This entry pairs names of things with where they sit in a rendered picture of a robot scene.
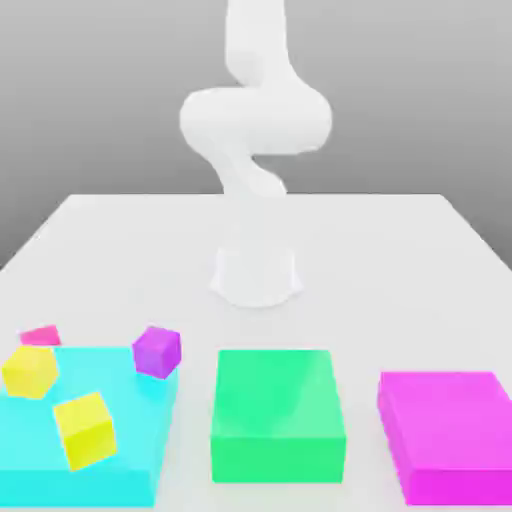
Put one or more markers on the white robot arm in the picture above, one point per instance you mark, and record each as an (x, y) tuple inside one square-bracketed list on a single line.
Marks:
[(256, 120)]

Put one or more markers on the small purple cube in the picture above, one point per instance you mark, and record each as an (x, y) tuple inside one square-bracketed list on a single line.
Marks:
[(156, 352)]

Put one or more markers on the small pink cube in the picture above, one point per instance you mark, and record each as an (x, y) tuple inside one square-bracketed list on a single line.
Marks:
[(40, 336)]

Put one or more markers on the small yellow cube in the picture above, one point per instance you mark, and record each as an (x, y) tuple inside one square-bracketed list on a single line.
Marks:
[(84, 432), (28, 372)]

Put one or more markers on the large green box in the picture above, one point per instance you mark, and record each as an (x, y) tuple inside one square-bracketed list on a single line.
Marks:
[(276, 416)]

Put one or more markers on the large cyan box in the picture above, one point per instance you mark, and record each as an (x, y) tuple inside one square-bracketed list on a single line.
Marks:
[(132, 420)]

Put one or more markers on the large magenta box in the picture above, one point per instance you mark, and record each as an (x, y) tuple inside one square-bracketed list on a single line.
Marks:
[(448, 428)]

